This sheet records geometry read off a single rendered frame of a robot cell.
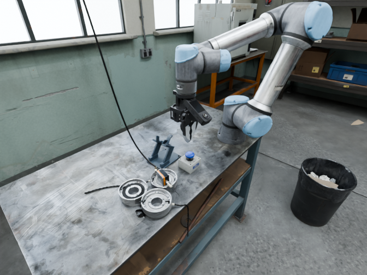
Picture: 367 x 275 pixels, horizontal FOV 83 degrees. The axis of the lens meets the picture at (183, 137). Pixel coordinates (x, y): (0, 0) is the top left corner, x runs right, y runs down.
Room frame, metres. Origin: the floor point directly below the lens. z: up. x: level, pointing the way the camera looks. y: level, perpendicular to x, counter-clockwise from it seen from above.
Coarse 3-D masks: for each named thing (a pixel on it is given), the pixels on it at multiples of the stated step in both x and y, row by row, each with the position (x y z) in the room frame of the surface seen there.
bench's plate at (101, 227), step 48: (96, 144) 0.88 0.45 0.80; (144, 144) 0.88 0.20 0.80; (192, 144) 0.88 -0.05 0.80; (240, 144) 0.88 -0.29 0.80; (0, 192) 0.56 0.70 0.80; (48, 192) 0.56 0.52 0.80; (96, 192) 0.56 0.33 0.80; (192, 192) 0.56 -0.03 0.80; (48, 240) 0.36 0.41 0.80; (96, 240) 0.36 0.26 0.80; (144, 240) 0.36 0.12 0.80
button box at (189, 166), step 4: (184, 156) 0.72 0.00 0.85; (196, 156) 0.72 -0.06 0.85; (180, 160) 0.70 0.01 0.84; (184, 160) 0.69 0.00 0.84; (188, 160) 0.69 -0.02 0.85; (192, 160) 0.69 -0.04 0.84; (196, 160) 0.69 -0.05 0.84; (200, 160) 0.71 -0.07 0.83; (180, 164) 0.70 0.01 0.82; (184, 164) 0.68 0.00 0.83; (188, 164) 0.67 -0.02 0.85; (192, 164) 0.67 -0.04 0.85; (196, 164) 0.68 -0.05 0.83; (200, 164) 0.71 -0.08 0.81; (184, 168) 0.68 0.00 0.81; (188, 168) 0.66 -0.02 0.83; (192, 168) 0.67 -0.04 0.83; (196, 168) 0.69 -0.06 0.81; (188, 172) 0.66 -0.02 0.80; (192, 172) 0.67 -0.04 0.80
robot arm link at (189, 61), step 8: (176, 48) 0.71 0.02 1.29; (184, 48) 0.69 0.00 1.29; (192, 48) 0.69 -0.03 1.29; (176, 56) 0.70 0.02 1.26; (184, 56) 0.68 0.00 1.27; (192, 56) 0.69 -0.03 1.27; (200, 56) 0.71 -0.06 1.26; (176, 64) 0.70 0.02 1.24; (184, 64) 0.68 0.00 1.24; (192, 64) 0.69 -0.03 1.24; (200, 64) 0.70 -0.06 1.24; (176, 72) 0.70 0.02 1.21; (184, 72) 0.68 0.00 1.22; (192, 72) 0.69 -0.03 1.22; (200, 72) 0.71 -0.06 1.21; (176, 80) 0.70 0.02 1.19; (184, 80) 0.68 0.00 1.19; (192, 80) 0.69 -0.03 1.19
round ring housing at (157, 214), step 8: (152, 192) 0.53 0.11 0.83; (160, 192) 0.53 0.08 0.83; (168, 192) 0.52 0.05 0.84; (144, 200) 0.50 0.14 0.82; (152, 200) 0.50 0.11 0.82; (160, 200) 0.50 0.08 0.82; (168, 200) 0.49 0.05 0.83; (144, 208) 0.45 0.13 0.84; (152, 208) 0.46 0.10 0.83; (168, 208) 0.46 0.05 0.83; (152, 216) 0.44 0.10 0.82; (160, 216) 0.44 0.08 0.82
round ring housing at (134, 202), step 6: (132, 180) 0.59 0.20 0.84; (138, 180) 0.59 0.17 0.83; (120, 186) 0.55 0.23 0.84; (132, 186) 0.56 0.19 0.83; (138, 186) 0.56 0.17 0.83; (144, 186) 0.56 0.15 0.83; (120, 192) 0.53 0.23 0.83; (126, 192) 0.53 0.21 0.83; (132, 192) 0.55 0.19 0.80; (138, 192) 0.53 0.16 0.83; (144, 192) 0.53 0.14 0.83; (120, 198) 0.50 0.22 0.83; (138, 198) 0.49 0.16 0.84; (126, 204) 0.50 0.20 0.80; (132, 204) 0.49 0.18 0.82; (138, 204) 0.50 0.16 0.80
